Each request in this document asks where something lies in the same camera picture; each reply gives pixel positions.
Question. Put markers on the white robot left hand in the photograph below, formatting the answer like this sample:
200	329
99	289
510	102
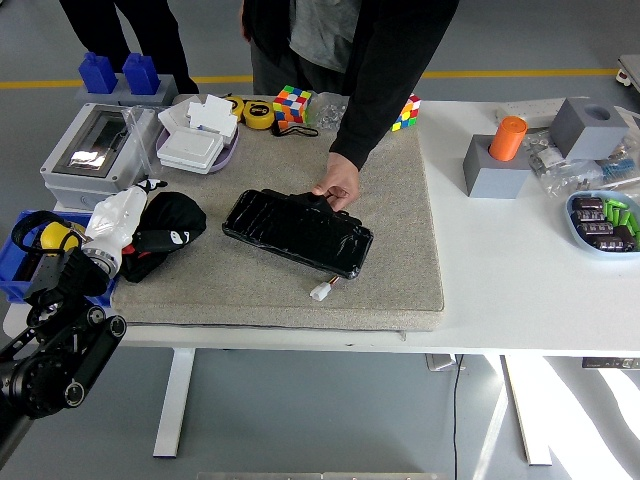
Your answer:
117	217

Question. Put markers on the person's left hand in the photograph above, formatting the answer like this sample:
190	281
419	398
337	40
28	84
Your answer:
342	180

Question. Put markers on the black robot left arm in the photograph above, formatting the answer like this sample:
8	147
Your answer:
55	345

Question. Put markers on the table height control panel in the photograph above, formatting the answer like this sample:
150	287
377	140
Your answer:
610	363

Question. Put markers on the yellow lemon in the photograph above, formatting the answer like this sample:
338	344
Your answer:
57	236

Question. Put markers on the clear bag of screws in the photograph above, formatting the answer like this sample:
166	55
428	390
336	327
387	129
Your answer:
327	112

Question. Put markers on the grey-brown mat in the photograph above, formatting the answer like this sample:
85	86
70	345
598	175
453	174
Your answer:
390	250

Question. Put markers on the multicolour puzzle cube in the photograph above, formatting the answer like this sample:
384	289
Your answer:
291	104
407	115

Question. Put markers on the yellow tape measure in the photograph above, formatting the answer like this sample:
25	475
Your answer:
258	115
236	106

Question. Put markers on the blue plastic bin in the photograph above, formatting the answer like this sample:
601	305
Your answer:
10	240

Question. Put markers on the purple tray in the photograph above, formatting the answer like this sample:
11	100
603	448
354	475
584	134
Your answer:
227	152

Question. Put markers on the grey block base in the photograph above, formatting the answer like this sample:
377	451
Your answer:
167	92

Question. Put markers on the white folded cardboard box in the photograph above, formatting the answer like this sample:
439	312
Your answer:
212	115

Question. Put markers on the blue plastic block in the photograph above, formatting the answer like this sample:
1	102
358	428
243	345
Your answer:
97	72
141	74

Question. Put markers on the grey block holder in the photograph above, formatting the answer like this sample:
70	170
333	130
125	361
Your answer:
492	177

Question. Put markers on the orange cylinder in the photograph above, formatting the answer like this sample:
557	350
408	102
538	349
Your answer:
507	139

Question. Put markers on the person in background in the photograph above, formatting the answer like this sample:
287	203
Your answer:
150	35

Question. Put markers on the white table leg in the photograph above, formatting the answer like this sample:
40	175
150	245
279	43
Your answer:
527	410
172	400

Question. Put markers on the white perforated strip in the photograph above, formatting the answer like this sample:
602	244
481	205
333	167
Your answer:
525	109

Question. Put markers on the clear bag of metal parts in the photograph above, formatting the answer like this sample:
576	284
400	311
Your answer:
542	155

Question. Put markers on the grey box under table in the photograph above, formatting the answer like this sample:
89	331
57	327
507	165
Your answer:
442	361

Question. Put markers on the large clear plastic bag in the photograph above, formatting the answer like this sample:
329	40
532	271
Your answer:
570	177

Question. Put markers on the light blue bowl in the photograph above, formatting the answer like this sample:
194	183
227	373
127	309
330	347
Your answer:
575	235

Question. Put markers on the grey block with round hole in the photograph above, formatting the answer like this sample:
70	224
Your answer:
580	130

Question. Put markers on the green battery cell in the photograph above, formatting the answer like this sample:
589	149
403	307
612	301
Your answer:
620	206
626	219
609	210
635	224

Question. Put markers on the clear bag of blue resistors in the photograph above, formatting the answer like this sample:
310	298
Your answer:
620	167

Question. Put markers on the grey electrical enclosure box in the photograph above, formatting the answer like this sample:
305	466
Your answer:
65	150

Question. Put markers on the white switch box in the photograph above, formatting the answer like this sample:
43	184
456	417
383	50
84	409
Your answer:
190	147

